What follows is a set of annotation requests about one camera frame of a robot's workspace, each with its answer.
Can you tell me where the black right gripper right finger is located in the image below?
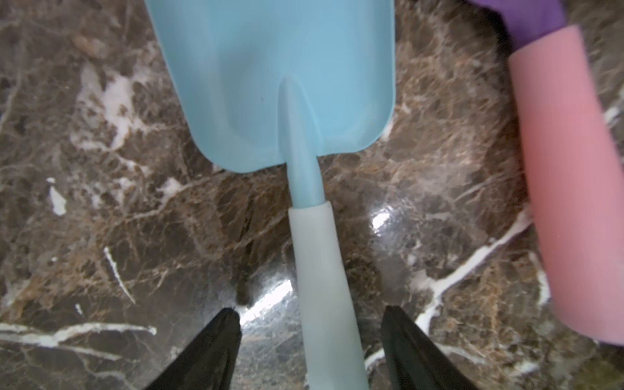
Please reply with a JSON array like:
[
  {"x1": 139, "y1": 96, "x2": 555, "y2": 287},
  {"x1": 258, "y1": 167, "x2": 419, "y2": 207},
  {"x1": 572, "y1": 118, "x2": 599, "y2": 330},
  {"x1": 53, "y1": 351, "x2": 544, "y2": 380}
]
[{"x1": 381, "y1": 305, "x2": 477, "y2": 390}]

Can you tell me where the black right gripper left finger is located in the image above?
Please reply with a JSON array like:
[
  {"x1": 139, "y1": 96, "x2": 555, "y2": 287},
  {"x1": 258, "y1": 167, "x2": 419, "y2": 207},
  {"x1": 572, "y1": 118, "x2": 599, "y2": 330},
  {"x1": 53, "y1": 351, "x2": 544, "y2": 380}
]
[{"x1": 146, "y1": 308, "x2": 242, "y2": 390}]

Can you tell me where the light blue shovel mint handle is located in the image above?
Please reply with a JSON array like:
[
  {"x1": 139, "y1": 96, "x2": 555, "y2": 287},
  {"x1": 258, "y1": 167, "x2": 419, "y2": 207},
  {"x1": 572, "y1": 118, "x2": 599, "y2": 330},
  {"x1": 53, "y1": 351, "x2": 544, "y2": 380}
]
[{"x1": 146, "y1": 1, "x2": 396, "y2": 389}]

